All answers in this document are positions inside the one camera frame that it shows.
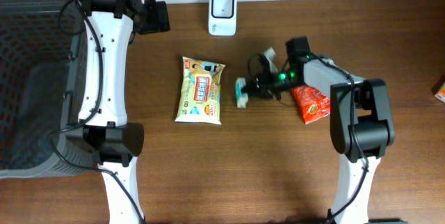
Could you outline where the teal tissue pack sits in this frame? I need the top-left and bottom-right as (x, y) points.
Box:
(235, 77), (248, 109)

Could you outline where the red snack packet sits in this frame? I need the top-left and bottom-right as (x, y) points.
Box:
(291, 86), (331, 125)

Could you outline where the yellow wet wipes pack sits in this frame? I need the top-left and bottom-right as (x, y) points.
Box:
(175, 56), (225, 125)

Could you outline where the orange tissue pack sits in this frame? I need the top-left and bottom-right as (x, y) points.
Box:
(433, 75), (445, 102)

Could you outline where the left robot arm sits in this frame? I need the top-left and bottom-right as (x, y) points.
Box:
(61, 0), (170, 223)

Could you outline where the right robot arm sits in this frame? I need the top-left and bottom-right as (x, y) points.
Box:
(235, 36), (396, 223)

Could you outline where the grey plastic basket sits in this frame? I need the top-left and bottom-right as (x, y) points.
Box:
(1, 0), (94, 179)

